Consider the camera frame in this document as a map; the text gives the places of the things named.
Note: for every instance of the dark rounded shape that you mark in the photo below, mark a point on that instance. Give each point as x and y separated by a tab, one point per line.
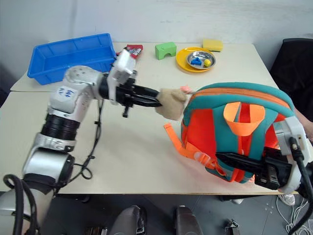
129	220
187	220

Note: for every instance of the small black floor fitting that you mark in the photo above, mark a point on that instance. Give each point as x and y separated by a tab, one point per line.
231	227

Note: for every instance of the person's bare forearm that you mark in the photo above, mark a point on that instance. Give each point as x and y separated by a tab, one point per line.
304	122

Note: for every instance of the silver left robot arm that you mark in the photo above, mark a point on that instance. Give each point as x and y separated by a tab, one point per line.
73	80

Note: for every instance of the orange and teal backpack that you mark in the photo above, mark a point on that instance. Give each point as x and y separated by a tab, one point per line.
207	117

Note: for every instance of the white shoe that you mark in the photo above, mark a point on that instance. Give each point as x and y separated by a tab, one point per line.
287	199

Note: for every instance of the silver metal bowl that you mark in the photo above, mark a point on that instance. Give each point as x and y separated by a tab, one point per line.
195	55

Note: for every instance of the black chair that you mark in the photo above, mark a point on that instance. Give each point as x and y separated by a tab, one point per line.
293	68

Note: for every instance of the blue toy piece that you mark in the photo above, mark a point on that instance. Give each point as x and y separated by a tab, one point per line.
196	61

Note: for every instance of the red snack packet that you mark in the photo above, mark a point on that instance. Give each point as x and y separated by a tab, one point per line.
134	48

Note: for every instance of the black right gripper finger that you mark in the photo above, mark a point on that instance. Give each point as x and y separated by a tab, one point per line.
252	169
240	160

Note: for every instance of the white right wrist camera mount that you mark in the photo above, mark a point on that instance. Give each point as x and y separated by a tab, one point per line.
293	129

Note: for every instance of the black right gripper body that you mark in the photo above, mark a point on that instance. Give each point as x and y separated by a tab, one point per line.
276	169

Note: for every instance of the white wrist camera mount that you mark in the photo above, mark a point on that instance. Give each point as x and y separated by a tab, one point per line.
293	129
123	64

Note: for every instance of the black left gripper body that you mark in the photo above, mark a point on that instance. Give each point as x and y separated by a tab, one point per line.
129	94

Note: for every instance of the yellow plate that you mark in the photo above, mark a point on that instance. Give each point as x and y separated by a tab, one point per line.
182	62

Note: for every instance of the yellow sponge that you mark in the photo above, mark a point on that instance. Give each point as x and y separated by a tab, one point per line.
212	45

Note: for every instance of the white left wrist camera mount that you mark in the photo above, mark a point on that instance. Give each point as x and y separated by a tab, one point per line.
123	64

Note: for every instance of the small yellow ball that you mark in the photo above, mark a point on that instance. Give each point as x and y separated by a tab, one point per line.
207	62

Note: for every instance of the blue plastic bin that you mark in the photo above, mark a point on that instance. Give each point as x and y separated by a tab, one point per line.
61	61

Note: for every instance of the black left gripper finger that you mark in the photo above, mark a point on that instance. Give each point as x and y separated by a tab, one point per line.
146	101
148	90

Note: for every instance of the beige plush toy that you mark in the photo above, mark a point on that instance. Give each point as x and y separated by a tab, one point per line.
171	102

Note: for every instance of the green foam arch block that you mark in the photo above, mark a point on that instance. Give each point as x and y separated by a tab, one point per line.
162	49

